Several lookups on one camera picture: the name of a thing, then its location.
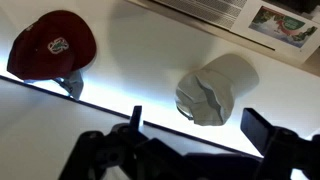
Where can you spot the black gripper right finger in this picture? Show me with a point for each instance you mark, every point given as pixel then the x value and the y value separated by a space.
pixel 266 136

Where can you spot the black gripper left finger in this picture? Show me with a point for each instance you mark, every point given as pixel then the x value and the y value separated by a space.
pixel 133 140

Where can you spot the white baseball cap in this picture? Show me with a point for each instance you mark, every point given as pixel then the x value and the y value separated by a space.
pixel 216 90

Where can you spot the dark red baseball cap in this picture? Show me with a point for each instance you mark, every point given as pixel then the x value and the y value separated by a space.
pixel 50 46

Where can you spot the colourful printed poster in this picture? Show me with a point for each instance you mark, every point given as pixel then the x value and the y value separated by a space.
pixel 283 25

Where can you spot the white vented appliance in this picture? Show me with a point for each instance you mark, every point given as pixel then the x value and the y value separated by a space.
pixel 203 10

